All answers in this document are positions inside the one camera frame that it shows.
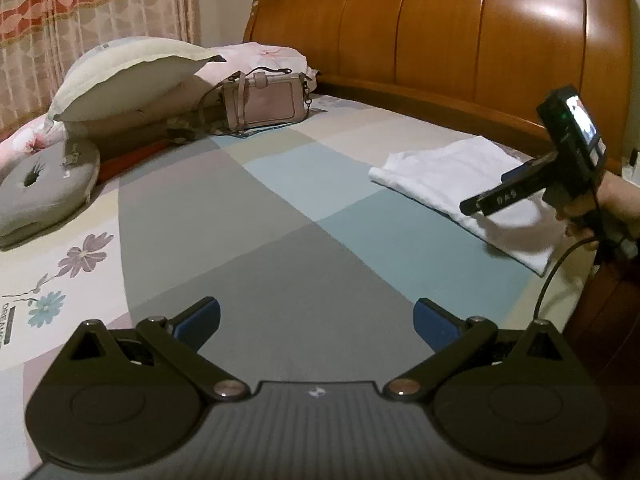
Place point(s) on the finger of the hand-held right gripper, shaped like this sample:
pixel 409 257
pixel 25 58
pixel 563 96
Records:
pixel 515 170
pixel 495 199

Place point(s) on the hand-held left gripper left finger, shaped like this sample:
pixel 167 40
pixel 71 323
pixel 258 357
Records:
pixel 200 321

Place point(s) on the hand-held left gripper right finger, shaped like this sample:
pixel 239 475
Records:
pixel 435 326

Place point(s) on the white long-sleeve shirt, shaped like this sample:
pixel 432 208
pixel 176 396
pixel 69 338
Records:
pixel 440 170

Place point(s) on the person's right forearm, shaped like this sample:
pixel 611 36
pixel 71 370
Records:
pixel 625 200

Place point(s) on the person's right hand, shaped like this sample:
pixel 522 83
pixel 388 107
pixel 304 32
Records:
pixel 575 210

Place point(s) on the wooden headboard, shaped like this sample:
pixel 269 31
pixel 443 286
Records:
pixel 450 25

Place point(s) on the red cloth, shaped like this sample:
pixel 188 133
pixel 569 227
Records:
pixel 125 160

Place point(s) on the grey donut cushion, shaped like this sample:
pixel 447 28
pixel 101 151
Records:
pixel 40 200

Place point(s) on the beige handbag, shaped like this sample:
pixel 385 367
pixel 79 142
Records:
pixel 260 105

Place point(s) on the cream pillow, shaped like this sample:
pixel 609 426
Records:
pixel 125 80

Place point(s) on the patterned curtain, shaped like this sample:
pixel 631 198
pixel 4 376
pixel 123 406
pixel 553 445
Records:
pixel 75 10

